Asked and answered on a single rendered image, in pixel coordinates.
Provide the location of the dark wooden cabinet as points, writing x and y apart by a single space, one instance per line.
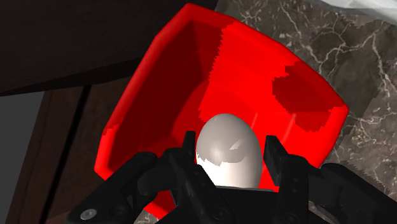
71 139

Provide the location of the red bowl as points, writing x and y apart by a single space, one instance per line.
248 77

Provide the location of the white egg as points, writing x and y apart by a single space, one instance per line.
229 151

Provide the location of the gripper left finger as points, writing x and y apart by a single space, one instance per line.
183 173

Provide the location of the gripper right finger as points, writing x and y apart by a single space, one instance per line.
291 176

